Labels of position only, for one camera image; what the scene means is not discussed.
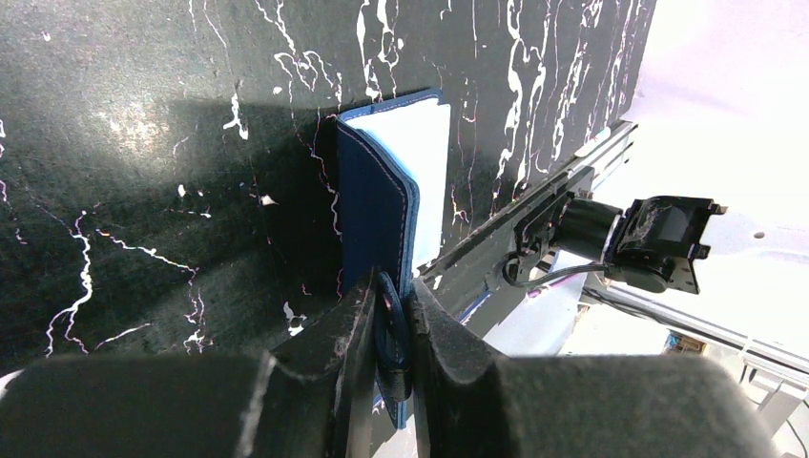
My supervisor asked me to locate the blue leather card holder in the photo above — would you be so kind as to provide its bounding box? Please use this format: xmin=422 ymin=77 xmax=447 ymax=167
xmin=337 ymin=89 xmax=451 ymax=429

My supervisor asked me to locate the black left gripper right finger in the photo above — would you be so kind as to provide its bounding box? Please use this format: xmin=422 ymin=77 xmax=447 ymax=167
xmin=408 ymin=280 xmax=776 ymax=457

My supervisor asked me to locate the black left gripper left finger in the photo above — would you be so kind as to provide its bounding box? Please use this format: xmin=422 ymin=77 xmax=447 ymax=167
xmin=1 ymin=271 xmax=378 ymax=457

